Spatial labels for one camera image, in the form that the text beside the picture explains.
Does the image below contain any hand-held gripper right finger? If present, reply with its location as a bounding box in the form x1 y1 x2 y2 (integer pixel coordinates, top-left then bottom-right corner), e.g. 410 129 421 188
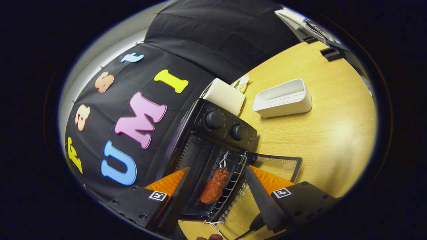
245 165 340 234

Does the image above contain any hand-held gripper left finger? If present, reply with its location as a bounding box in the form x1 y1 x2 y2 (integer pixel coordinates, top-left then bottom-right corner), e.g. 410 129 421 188
106 167 192 234

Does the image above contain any white divided seasoning dish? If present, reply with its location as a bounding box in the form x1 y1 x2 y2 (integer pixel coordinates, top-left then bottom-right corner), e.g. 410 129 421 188
230 74 251 94

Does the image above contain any brown chicken drumstick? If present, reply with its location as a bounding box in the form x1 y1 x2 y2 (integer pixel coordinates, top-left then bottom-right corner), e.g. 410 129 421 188
199 167 231 204

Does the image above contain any black toaster oven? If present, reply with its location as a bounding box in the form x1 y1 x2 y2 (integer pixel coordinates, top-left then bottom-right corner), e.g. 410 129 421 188
155 98 303 240

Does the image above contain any white pop-up toaster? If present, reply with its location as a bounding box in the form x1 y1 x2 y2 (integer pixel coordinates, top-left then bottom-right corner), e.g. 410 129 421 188
200 78 246 116

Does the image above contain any white plastic tray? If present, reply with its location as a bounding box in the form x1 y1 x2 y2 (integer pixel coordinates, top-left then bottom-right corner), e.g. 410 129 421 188
253 78 313 118

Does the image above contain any metal wire oven rack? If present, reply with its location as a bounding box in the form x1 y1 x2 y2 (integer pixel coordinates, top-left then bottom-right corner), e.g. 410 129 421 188
200 152 249 224

